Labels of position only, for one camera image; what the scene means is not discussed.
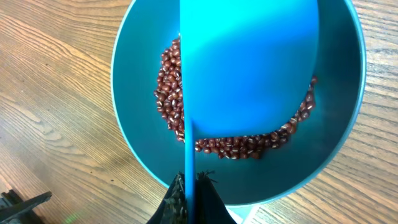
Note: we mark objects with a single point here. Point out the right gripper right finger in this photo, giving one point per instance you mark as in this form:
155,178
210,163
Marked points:
209,207

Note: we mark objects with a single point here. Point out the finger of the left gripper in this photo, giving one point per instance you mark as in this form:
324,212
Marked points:
15,210

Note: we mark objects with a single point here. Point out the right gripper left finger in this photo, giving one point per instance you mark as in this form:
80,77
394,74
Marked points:
173,208

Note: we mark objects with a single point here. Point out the blue plastic measuring scoop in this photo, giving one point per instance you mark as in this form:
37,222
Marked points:
246,66

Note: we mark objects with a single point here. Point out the white digital kitchen scale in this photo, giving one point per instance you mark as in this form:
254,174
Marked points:
243,215

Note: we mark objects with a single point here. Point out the red beans in bowl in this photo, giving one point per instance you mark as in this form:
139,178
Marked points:
169,101

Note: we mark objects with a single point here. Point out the teal round bowl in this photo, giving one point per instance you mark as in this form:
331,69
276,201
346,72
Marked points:
149,26

